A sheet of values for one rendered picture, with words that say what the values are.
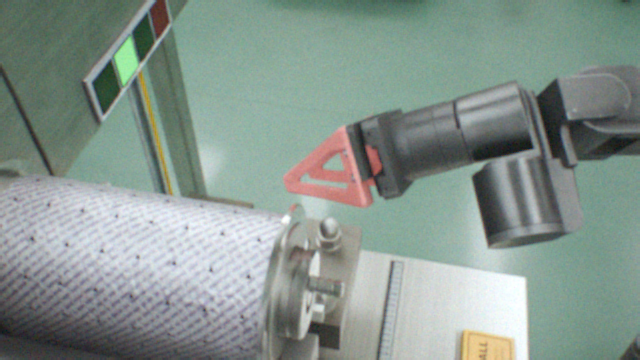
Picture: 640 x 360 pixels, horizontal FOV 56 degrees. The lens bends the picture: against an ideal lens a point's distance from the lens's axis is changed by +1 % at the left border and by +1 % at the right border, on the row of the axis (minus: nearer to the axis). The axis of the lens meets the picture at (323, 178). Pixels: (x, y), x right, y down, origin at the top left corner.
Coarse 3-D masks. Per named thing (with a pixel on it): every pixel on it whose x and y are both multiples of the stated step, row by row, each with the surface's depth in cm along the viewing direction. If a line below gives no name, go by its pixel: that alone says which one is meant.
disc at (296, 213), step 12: (300, 204) 51; (288, 216) 47; (300, 216) 51; (288, 228) 47; (276, 240) 45; (276, 252) 44; (276, 264) 44; (276, 276) 45; (264, 288) 43; (264, 300) 43; (264, 312) 43; (264, 324) 43; (264, 336) 44; (264, 348) 45
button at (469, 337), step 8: (464, 336) 84; (472, 336) 83; (480, 336) 83; (488, 336) 83; (496, 336) 83; (504, 336) 83; (464, 344) 83; (472, 344) 83; (480, 344) 83; (488, 344) 83; (496, 344) 83; (504, 344) 83; (512, 344) 83; (464, 352) 82; (472, 352) 82; (480, 352) 82; (488, 352) 82; (496, 352) 82; (504, 352) 82; (512, 352) 82
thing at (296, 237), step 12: (12, 180) 52; (0, 192) 50; (300, 228) 51; (288, 240) 47; (300, 240) 52; (288, 252) 47; (276, 288) 45; (276, 300) 45; (276, 312) 46; (276, 324) 47; (276, 336) 48; (276, 348) 48
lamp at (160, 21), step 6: (162, 0) 92; (156, 6) 90; (162, 6) 92; (156, 12) 91; (162, 12) 93; (156, 18) 91; (162, 18) 93; (156, 24) 91; (162, 24) 93; (156, 30) 92; (162, 30) 94; (156, 36) 92
